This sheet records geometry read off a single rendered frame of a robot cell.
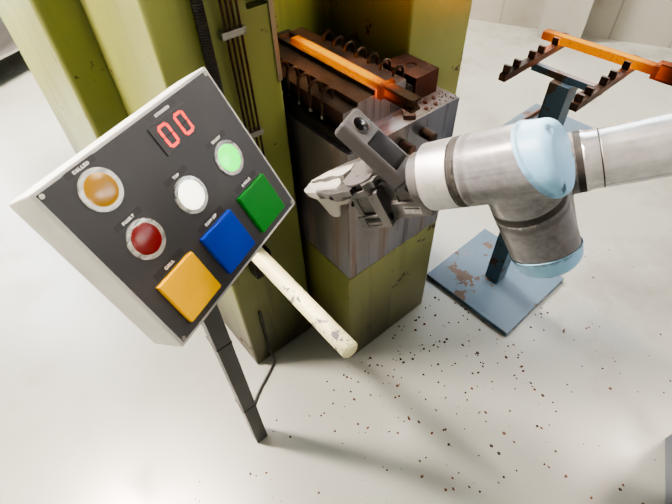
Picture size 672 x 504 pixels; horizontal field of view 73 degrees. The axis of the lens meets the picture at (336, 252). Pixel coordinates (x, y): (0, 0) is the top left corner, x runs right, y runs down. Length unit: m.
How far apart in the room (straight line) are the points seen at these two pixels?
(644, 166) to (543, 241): 0.19
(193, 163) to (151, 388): 1.23
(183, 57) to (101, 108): 0.52
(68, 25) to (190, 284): 0.84
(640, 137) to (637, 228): 1.81
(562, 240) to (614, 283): 1.61
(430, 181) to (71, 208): 0.44
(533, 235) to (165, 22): 0.71
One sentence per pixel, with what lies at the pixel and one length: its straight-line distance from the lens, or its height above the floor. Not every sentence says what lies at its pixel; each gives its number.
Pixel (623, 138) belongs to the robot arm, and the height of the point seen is 1.18.
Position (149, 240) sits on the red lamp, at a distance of 0.68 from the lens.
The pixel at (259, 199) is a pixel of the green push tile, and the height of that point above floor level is 1.02.
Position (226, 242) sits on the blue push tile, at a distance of 0.74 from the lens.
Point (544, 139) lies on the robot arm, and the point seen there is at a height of 1.25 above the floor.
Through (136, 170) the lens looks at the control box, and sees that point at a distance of 0.69.
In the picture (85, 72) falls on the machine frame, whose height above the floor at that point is 0.99.
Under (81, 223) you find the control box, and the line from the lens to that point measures 0.65.
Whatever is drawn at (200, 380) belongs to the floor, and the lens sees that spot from 1.80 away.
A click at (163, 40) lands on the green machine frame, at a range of 0.96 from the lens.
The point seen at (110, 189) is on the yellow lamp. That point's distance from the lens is 0.67.
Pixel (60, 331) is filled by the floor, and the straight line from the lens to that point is 2.16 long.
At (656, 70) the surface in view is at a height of 0.94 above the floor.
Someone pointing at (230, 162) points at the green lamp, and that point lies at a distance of 0.78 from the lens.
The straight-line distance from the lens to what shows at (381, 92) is 1.11.
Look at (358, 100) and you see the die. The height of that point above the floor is 0.99.
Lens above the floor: 1.54
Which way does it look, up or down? 48 degrees down
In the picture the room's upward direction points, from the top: 3 degrees counter-clockwise
